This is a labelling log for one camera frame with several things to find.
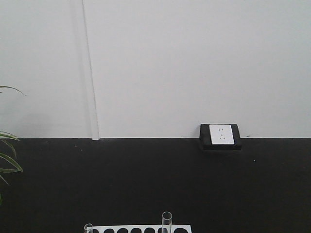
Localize tall clear test tube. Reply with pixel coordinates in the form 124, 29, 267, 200
161, 211, 173, 233

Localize short clear test tube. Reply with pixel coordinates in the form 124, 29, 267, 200
84, 223, 93, 233

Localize black white power socket box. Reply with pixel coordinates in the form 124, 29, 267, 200
199, 124, 242, 151

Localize white test tube rack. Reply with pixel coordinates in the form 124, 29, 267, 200
93, 224, 192, 233

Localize white wall cable duct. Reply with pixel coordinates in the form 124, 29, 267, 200
81, 0, 100, 140

